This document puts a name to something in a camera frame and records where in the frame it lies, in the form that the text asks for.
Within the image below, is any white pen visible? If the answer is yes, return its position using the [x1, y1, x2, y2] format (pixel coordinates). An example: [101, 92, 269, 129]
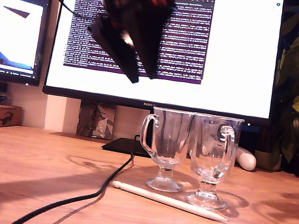
[108, 180, 232, 224]

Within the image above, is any white game controller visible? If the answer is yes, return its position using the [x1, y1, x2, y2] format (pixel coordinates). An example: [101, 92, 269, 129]
[232, 146, 260, 173]

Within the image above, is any pale plant pot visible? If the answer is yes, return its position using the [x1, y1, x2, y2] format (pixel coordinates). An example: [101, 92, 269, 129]
[251, 149, 284, 173]

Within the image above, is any black Huawei computer monitor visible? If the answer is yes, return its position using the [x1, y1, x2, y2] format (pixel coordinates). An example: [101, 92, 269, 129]
[34, 0, 291, 177]

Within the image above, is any small Cuticura bottle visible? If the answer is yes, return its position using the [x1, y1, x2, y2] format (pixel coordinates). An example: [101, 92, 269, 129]
[0, 92, 10, 108]

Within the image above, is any grey plant picture card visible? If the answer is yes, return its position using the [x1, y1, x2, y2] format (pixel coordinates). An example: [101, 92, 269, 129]
[76, 99, 118, 141]

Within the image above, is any small footed glass cup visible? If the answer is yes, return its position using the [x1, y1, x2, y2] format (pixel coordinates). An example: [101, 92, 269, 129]
[131, 104, 196, 196]
[180, 111, 245, 214]

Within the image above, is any thick black power cable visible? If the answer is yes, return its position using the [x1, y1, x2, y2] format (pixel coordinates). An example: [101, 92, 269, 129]
[8, 116, 147, 224]

